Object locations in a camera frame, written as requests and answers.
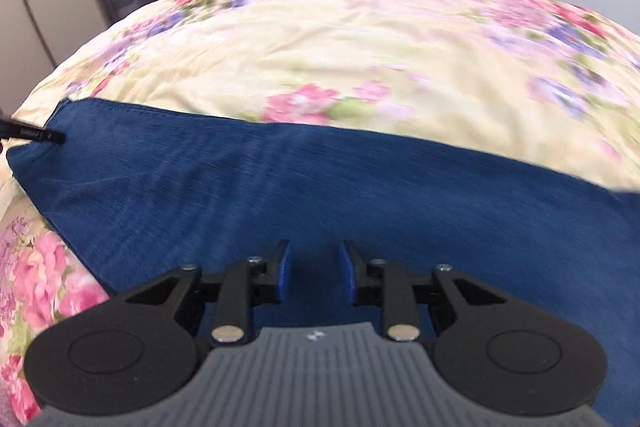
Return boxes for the blue denim jeans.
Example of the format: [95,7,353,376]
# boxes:
[6,98,639,426]

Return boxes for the floral yellow bed quilt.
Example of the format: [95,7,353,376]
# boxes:
[1,0,639,426]

